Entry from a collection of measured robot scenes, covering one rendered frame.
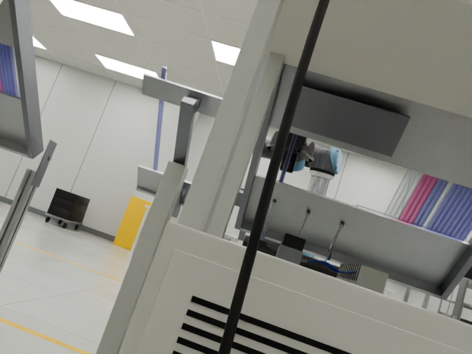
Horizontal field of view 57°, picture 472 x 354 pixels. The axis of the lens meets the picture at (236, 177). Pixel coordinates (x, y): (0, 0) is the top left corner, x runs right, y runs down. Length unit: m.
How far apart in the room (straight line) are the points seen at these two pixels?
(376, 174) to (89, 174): 5.46
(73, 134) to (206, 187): 8.70
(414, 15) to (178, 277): 0.48
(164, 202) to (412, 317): 0.96
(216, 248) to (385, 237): 0.96
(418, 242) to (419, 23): 0.86
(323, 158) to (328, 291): 1.49
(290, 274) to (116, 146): 8.37
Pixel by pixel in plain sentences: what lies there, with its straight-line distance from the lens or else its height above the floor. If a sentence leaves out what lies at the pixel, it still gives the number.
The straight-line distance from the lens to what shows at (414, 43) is 0.76.
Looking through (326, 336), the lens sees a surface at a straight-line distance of 0.53.
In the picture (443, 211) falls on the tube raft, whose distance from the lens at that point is 1.39.
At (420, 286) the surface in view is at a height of 0.69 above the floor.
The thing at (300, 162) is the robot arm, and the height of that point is 0.99.
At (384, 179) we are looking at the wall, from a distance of 8.50.
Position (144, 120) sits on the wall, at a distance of 8.81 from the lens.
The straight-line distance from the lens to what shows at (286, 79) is 1.19.
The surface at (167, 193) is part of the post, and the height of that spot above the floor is 0.71.
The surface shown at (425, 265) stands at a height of 0.76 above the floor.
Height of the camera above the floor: 0.61
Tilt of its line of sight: 9 degrees up
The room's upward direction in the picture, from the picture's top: 19 degrees clockwise
